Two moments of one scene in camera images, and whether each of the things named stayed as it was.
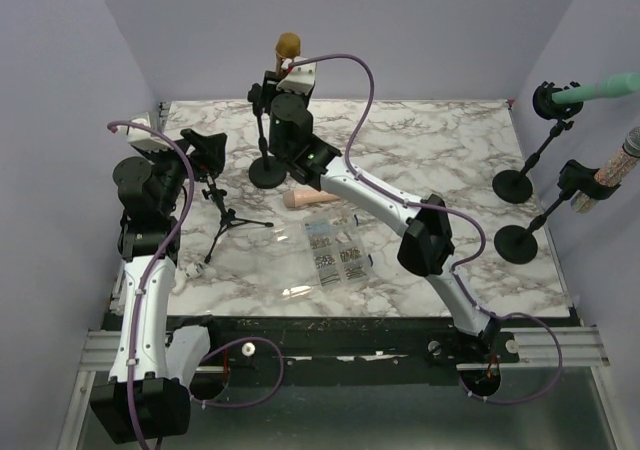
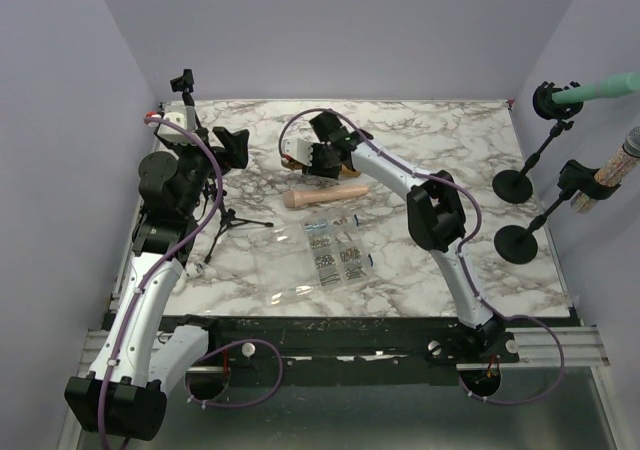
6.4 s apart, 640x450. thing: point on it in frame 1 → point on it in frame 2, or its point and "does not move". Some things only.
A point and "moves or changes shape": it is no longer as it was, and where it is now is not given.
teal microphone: [612, 87] does not move
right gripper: [270, 89] → [315, 170]
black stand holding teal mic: [515, 186] does not move
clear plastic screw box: [303, 257] does not move
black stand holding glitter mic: [518, 244] does not move
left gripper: [210, 151] → [234, 154]
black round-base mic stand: [267, 172] → [185, 84]
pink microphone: [294, 198] does not move
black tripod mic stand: [229, 217] does not move
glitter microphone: [612, 171] does not move
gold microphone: [288, 46] moves or changes shape
